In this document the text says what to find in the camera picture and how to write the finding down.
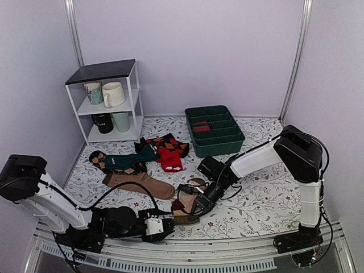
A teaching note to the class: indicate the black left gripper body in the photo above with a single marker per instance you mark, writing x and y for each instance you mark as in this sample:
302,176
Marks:
148,213

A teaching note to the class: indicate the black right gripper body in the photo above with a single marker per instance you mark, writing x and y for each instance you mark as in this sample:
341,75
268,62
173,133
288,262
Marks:
213,199

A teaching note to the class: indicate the beige striped sock pair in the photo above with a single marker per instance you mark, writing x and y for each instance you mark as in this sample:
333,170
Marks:
181,207

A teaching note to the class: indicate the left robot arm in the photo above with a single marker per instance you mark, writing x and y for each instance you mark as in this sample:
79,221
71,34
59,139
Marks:
24,180

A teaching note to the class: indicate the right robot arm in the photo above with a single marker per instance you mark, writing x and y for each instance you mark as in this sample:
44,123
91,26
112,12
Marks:
303,155

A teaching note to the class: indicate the red santa sock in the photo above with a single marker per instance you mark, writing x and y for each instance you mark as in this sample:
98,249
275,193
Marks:
169,160

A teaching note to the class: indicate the green divided organizer tray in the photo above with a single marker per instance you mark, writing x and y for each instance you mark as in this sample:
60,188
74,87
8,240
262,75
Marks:
224,136

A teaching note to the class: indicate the red rolled sock in tray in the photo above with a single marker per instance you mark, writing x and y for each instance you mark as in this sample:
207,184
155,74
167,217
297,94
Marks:
201,126

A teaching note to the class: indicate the black orange argyle sock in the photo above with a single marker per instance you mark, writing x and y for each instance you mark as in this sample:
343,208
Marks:
167,141

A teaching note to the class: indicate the dark green sock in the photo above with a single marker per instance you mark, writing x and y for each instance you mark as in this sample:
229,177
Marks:
122,162

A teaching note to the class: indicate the brown argyle sock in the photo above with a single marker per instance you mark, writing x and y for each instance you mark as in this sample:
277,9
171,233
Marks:
97,158

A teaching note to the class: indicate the pale green mug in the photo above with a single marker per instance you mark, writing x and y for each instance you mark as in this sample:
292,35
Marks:
121,121

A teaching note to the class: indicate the black mug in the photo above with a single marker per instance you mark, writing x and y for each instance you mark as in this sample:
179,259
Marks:
103,122

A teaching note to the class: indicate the cream white mug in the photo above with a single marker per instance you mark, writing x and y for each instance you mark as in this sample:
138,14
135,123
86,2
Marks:
113,94

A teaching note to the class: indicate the white shelf unit black top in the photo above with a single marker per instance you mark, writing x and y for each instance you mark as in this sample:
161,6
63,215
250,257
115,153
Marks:
112,110

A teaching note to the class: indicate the teal patterned mug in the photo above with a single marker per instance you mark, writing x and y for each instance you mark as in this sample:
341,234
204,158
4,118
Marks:
94,92

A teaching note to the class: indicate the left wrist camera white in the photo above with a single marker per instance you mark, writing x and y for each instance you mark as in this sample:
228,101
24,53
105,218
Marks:
154,226

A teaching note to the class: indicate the aluminium front rail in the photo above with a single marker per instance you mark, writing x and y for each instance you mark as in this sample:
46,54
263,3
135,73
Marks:
250,254

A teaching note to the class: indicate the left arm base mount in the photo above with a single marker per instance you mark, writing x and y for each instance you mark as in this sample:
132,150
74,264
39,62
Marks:
82,240

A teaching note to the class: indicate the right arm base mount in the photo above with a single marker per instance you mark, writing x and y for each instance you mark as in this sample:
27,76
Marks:
301,239

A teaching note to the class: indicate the right aluminium corner post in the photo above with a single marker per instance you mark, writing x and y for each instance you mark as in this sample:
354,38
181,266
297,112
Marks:
303,32

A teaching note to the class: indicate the aluminium corner post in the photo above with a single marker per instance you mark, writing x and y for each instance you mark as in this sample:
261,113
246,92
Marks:
72,24
303,32

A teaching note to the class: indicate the left aluminium corner post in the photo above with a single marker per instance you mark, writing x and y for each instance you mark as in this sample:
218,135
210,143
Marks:
72,24

